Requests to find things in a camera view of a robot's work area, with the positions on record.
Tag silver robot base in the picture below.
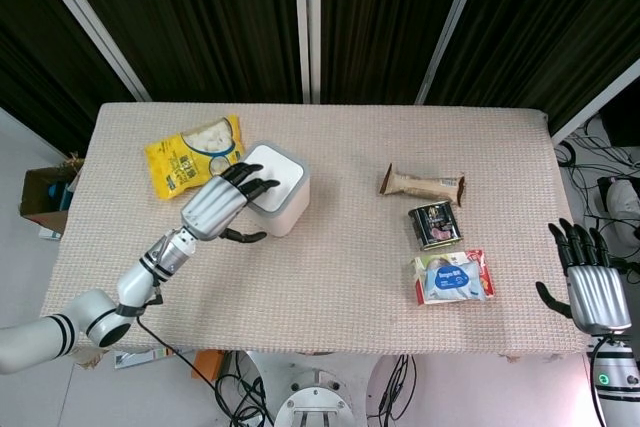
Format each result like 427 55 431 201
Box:
234 350 436 427

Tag yellow snack bag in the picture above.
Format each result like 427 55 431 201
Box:
144 114 246 201

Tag orange box under table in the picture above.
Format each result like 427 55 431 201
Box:
189 349 227 384

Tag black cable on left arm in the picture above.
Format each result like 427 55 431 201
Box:
130 286 236 427

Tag beige woven tablecloth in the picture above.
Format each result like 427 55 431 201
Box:
40 102 587 361

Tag blue white wet wipes pack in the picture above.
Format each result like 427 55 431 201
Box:
411 248 497 306

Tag black floor cables bundle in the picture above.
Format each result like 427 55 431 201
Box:
553 111 640 268

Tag black luncheon meat tin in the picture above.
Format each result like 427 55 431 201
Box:
408 200 468 252

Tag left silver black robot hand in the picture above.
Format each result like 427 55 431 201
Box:
179 162 282 247

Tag white square container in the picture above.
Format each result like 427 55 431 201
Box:
242 142 310 239

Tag white partition frame post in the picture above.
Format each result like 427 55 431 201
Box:
549 54 640 146
292 0 323 105
414 0 491 105
21 0 153 103

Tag brown wrapped snack bar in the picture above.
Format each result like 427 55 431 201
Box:
378 163 467 209

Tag dark green curtain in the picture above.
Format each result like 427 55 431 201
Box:
0 0 640 154

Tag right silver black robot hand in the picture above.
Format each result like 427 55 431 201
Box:
535 218 633 335

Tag brown cardboard box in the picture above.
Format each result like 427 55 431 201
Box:
19 151 85 237

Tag black cables under table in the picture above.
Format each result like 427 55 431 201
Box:
214 349 276 427

